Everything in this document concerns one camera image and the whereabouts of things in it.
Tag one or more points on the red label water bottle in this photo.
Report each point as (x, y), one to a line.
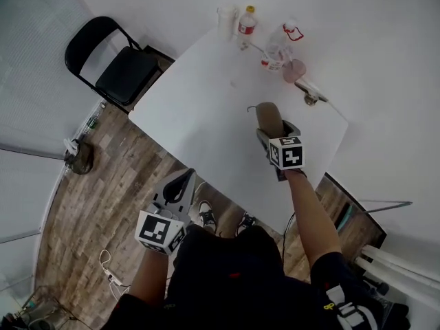
(247, 27)

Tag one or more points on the green bottle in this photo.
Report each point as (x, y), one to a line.
(92, 122)

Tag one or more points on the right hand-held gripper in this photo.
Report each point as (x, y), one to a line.
(287, 153)

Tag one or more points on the black folding chair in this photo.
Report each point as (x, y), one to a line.
(127, 72)

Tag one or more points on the metal clamp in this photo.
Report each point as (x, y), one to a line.
(311, 93)

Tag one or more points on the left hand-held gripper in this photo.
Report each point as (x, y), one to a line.
(153, 230)

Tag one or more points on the dark green bag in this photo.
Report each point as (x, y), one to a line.
(82, 158)

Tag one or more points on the metal rod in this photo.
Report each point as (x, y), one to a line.
(385, 206)

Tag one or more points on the white pipes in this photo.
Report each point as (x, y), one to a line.
(395, 263)

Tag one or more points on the person's black white shoe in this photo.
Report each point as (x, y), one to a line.
(207, 216)
(247, 221)

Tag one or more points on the person's right black white shoe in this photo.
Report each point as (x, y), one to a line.
(247, 221)

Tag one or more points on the white table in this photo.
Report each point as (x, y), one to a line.
(206, 108)

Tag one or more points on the teal object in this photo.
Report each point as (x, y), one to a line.
(345, 217)

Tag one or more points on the white plastic cup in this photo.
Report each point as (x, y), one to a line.
(227, 21)

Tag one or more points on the brown glasses case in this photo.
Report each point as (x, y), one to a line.
(269, 117)

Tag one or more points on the person's left forearm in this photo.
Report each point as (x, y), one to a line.
(151, 273)

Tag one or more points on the pink translucent cup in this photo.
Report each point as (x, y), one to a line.
(294, 71)

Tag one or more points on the person's left black white shoe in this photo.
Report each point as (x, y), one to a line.
(207, 216)

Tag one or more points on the person's black clothing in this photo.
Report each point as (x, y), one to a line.
(227, 280)

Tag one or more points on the person's right forearm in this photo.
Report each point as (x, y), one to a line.
(311, 211)

